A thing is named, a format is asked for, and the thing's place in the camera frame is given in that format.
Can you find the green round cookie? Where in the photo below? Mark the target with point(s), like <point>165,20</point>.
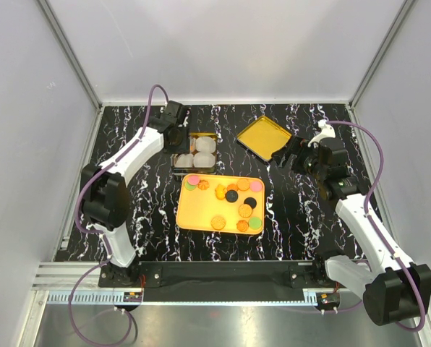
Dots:
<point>189,186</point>
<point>255,223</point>

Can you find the gold tin lid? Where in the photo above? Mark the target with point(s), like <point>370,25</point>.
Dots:
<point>263,137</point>

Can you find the pink round cookie right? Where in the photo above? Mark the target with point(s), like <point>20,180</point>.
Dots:
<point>256,186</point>

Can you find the orange swirl cookie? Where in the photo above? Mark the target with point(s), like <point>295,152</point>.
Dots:
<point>232,187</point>
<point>242,226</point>
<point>203,185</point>

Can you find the orange swirl cookie bottom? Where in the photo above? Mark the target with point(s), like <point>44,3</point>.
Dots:
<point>242,226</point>

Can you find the tan dotted cookie bottom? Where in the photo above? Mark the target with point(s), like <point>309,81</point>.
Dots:
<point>218,223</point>

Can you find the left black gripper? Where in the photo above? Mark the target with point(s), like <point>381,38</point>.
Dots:
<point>184,147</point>

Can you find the orange connector board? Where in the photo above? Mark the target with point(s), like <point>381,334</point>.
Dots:
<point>329,299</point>
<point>133,297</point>

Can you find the pink round cookie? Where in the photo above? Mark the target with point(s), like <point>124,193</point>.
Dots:
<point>193,179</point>
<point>256,186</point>

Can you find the white paper cup front-left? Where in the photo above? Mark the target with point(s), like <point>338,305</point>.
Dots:
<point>184,161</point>

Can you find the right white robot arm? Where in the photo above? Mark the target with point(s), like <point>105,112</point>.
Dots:
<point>392,287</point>

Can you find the tan dotted cookie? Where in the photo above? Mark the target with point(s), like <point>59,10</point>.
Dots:
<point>245,211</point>
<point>243,184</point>
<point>218,223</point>

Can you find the right orange connector board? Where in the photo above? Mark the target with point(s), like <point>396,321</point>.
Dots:
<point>329,299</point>

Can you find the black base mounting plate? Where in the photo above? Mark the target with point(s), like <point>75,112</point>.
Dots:
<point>296,274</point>

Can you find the black round cookie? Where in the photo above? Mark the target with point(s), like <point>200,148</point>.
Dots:
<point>232,196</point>
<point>251,202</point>

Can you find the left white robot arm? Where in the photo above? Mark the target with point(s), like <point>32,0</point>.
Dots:
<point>104,200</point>

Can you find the green round cookie right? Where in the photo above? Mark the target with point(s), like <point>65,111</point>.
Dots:
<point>255,223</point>

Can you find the pink round cookie left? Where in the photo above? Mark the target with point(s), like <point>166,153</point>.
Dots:
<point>193,179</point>

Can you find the yellow plastic tray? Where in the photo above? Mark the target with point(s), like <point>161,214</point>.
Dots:
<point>196,208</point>

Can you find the tan dotted cookie top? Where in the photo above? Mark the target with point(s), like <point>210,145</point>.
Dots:
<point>243,184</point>

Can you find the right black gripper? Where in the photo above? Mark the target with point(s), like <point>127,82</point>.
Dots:
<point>300,147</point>

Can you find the green round cookie left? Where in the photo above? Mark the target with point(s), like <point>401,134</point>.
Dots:
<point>189,186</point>

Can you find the white paper cup back-right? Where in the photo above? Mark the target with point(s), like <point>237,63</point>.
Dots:
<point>205,144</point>

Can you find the orange swirl cookie left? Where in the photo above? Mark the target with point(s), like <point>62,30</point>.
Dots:
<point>203,185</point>

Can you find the left orange connector board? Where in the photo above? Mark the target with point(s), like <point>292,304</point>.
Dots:
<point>133,297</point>

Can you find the orange swirl cookie centre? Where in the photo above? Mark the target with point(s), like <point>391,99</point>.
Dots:
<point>232,187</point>

